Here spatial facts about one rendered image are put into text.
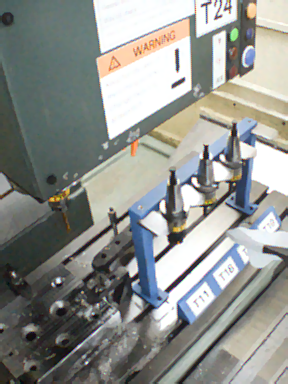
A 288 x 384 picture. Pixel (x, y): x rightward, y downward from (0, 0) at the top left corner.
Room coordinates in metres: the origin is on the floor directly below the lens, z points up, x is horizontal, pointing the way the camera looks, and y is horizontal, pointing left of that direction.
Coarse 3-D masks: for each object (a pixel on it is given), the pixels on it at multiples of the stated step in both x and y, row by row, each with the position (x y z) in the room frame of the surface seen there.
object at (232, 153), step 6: (228, 138) 0.77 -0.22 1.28; (234, 138) 0.76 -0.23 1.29; (228, 144) 0.77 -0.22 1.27; (234, 144) 0.76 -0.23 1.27; (240, 144) 0.77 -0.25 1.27; (228, 150) 0.76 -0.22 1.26; (234, 150) 0.76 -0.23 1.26; (240, 150) 0.76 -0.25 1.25; (228, 156) 0.76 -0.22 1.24; (234, 156) 0.76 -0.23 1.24; (240, 156) 0.76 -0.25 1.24
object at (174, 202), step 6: (168, 180) 0.64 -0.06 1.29; (168, 186) 0.62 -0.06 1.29; (174, 186) 0.62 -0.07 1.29; (180, 186) 0.63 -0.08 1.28; (168, 192) 0.62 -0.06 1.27; (174, 192) 0.62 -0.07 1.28; (180, 192) 0.62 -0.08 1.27; (168, 198) 0.62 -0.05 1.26; (174, 198) 0.61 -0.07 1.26; (180, 198) 0.62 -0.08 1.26; (168, 204) 0.62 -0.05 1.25; (174, 204) 0.61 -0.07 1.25; (180, 204) 0.61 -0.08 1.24; (168, 210) 0.61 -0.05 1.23; (174, 210) 0.61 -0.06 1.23; (180, 210) 0.61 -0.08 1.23
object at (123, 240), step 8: (128, 224) 0.85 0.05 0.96; (120, 232) 0.81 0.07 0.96; (128, 232) 0.81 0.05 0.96; (112, 240) 0.79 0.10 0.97; (120, 240) 0.78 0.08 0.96; (128, 240) 0.78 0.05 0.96; (104, 248) 0.76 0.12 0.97; (112, 248) 0.76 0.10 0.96; (120, 248) 0.75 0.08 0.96; (96, 256) 0.73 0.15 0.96; (104, 256) 0.74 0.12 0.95; (112, 256) 0.73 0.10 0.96; (96, 264) 0.71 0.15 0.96; (104, 264) 0.70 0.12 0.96; (112, 264) 0.72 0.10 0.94
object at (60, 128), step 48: (0, 0) 0.35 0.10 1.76; (48, 0) 0.38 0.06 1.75; (240, 0) 0.60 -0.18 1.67; (0, 48) 0.34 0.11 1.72; (48, 48) 0.37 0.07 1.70; (96, 48) 0.41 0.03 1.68; (192, 48) 0.52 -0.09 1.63; (0, 96) 0.35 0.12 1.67; (48, 96) 0.37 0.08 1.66; (96, 96) 0.40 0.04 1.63; (192, 96) 0.51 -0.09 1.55; (0, 144) 0.38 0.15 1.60; (48, 144) 0.36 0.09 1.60; (96, 144) 0.40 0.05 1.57; (48, 192) 0.34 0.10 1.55
